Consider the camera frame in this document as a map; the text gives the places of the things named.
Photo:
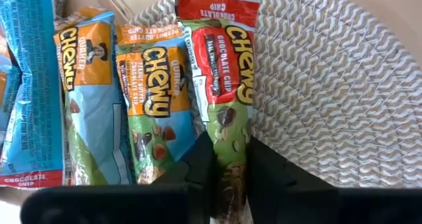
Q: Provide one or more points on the beige woven round mat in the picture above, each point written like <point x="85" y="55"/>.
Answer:
<point x="329" y="102"/>

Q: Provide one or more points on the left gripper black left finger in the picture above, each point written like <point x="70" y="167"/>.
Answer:
<point x="115" y="204"/>

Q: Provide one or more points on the peanut butter granola bar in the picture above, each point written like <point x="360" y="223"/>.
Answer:
<point x="155" y="85"/>
<point x="6" y="95"/>
<point x="89" y="112"/>

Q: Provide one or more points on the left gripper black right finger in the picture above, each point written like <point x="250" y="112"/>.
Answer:
<point x="313" y="204"/>

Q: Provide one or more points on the granola bar wrapper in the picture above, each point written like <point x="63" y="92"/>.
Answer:
<point x="61" y="0"/>

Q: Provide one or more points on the chocolate chip granola bar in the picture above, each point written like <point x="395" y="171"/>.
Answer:
<point x="227" y="69"/>
<point x="36" y="85"/>

